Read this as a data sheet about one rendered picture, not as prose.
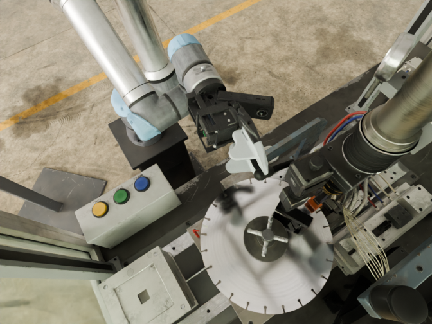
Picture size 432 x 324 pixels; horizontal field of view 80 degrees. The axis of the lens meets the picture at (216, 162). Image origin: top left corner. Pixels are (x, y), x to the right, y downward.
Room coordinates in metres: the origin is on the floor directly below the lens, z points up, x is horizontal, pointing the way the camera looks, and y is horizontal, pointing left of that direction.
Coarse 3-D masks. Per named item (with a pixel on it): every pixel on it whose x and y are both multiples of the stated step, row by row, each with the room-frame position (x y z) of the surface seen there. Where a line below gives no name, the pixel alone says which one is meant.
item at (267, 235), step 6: (270, 216) 0.13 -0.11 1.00; (270, 222) 0.12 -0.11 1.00; (270, 228) 0.10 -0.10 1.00; (258, 234) 0.09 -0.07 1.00; (264, 234) 0.09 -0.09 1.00; (270, 234) 0.09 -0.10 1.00; (264, 240) 0.08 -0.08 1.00; (270, 240) 0.08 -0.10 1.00; (282, 240) 0.07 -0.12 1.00; (264, 246) 0.07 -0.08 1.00; (264, 252) 0.05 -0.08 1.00
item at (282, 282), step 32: (224, 192) 0.23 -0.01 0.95; (256, 192) 0.21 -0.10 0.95; (224, 224) 0.14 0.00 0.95; (288, 224) 0.11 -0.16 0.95; (320, 224) 0.10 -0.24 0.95; (224, 256) 0.06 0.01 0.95; (288, 256) 0.04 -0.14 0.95; (320, 256) 0.03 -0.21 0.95; (224, 288) -0.01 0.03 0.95; (256, 288) -0.02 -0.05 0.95; (288, 288) -0.03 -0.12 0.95; (320, 288) -0.04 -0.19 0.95
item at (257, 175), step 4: (288, 160) 0.18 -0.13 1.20; (292, 160) 0.18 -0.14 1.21; (280, 164) 0.17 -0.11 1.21; (284, 164) 0.17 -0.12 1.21; (288, 164) 0.17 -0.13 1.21; (260, 168) 0.17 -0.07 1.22; (268, 168) 0.17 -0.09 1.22; (272, 168) 0.17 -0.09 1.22; (276, 168) 0.17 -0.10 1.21; (280, 168) 0.17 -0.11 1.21; (284, 168) 0.17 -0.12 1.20; (256, 172) 0.16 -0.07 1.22; (260, 172) 0.16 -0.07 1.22; (268, 172) 0.16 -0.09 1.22; (272, 172) 0.16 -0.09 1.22; (256, 176) 0.16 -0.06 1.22; (260, 176) 0.15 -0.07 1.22; (264, 176) 0.15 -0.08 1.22; (268, 176) 0.15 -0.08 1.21; (260, 180) 0.15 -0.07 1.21
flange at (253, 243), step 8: (264, 216) 0.14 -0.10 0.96; (248, 224) 0.13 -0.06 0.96; (256, 224) 0.12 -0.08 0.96; (264, 224) 0.12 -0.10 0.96; (272, 224) 0.12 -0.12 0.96; (280, 224) 0.12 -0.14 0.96; (280, 232) 0.10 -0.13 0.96; (248, 240) 0.09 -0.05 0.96; (256, 240) 0.09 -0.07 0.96; (272, 240) 0.08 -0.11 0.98; (288, 240) 0.07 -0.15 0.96; (248, 248) 0.07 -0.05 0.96; (256, 248) 0.07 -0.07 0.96; (272, 248) 0.06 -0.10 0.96; (280, 248) 0.06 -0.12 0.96; (256, 256) 0.05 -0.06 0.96; (264, 256) 0.05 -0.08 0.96; (272, 256) 0.04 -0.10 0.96; (280, 256) 0.04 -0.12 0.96
